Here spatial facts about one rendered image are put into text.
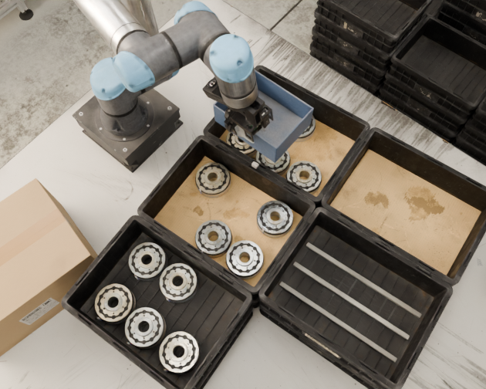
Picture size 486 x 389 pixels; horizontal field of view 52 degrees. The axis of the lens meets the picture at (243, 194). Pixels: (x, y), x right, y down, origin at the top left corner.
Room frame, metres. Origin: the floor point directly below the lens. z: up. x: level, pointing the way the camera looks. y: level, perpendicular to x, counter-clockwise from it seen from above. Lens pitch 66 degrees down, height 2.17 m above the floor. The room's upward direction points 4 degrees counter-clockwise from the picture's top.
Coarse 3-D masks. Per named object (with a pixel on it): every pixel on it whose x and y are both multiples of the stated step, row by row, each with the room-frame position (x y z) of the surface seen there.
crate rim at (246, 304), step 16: (128, 224) 0.48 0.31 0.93; (144, 224) 0.48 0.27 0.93; (112, 240) 0.44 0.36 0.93; (192, 256) 0.38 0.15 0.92; (240, 288) 0.29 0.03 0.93; (64, 304) 0.28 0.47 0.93; (80, 320) 0.24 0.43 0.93; (224, 336) 0.17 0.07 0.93; (128, 352) 0.15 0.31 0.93; (144, 368) 0.11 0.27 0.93; (160, 384) 0.07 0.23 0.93; (192, 384) 0.07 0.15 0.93
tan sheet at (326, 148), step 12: (324, 132) 0.78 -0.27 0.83; (336, 132) 0.77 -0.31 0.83; (300, 144) 0.74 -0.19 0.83; (312, 144) 0.74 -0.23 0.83; (324, 144) 0.73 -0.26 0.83; (336, 144) 0.73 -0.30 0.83; (348, 144) 0.73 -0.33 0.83; (252, 156) 0.71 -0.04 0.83; (300, 156) 0.70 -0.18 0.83; (312, 156) 0.70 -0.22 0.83; (324, 156) 0.69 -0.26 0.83; (336, 156) 0.69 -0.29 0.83; (324, 168) 0.65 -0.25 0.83; (324, 180) 0.61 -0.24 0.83
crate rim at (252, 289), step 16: (192, 144) 0.71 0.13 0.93; (240, 160) 0.65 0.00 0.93; (288, 192) 0.54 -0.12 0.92; (160, 224) 0.48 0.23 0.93; (304, 224) 0.44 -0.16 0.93; (176, 240) 0.43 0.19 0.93; (288, 240) 0.40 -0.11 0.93; (208, 256) 0.38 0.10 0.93; (224, 272) 0.33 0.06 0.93; (256, 288) 0.28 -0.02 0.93
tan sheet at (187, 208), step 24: (192, 192) 0.61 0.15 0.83; (240, 192) 0.59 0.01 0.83; (168, 216) 0.54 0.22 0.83; (192, 216) 0.53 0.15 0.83; (216, 216) 0.52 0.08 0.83; (240, 216) 0.52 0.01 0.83; (192, 240) 0.46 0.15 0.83; (240, 240) 0.45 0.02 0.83; (264, 240) 0.44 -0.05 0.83; (264, 264) 0.37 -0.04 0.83
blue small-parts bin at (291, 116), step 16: (256, 80) 0.79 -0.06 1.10; (272, 96) 0.75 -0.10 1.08; (288, 96) 0.72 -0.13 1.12; (224, 112) 0.67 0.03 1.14; (272, 112) 0.71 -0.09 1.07; (288, 112) 0.70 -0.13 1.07; (304, 112) 0.68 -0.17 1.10; (272, 128) 0.66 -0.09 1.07; (288, 128) 0.65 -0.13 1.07; (304, 128) 0.64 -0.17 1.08; (256, 144) 0.60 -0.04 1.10; (272, 144) 0.61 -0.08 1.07; (288, 144) 0.60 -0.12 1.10; (272, 160) 0.56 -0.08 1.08
